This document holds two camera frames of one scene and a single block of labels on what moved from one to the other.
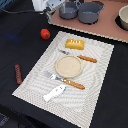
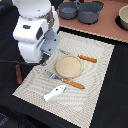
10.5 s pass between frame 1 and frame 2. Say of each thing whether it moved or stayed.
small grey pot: stayed
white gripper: moved
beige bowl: stayed
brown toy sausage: stayed
